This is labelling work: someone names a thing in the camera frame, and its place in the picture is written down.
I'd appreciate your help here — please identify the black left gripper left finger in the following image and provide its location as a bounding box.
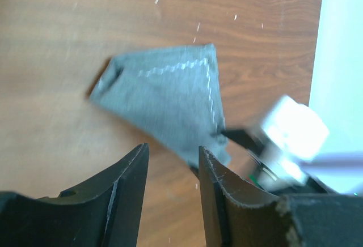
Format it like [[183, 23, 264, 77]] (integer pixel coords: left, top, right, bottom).
[[1, 143, 149, 246]]

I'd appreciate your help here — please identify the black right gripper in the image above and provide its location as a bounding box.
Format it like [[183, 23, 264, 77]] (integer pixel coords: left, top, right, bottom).
[[221, 129, 336, 195]]

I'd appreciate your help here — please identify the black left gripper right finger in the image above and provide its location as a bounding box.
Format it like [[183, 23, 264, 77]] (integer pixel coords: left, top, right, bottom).
[[199, 147, 362, 247]]

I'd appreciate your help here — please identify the grey cloth napkin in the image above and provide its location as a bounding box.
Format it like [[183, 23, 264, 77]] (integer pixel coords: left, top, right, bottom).
[[90, 44, 231, 167]]

